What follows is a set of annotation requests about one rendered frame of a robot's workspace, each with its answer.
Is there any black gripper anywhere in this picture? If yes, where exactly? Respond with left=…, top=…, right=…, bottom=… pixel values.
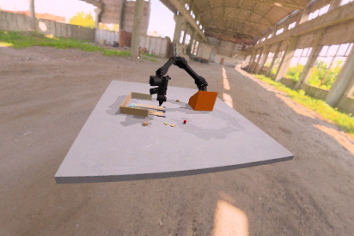
left=156, top=86, right=168, bottom=106

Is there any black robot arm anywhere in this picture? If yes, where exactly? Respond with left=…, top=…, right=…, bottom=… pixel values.
left=150, top=57, right=208, bottom=95

